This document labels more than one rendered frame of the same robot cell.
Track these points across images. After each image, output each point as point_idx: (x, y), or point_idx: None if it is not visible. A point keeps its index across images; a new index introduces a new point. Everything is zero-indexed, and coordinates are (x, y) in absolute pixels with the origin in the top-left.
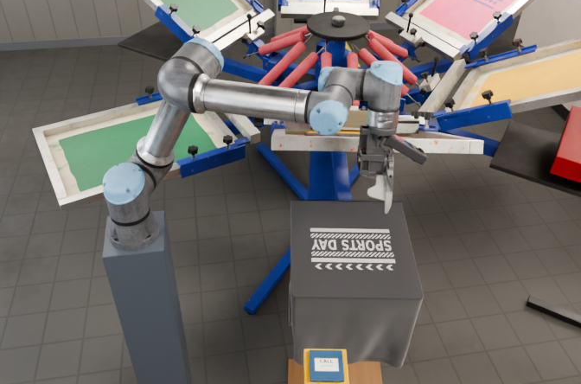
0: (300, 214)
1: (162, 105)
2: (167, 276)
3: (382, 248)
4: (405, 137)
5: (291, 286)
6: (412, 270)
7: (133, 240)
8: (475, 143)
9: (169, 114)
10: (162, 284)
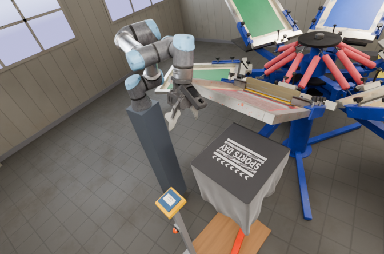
0: (230, 130)
1: None
2: (146, 127)
3: (252, 166)
4: None
5: (194, 158)
6: (258, 186)
7: (134, 107)
8: (268, 114)
9: None
10: (146, 130)
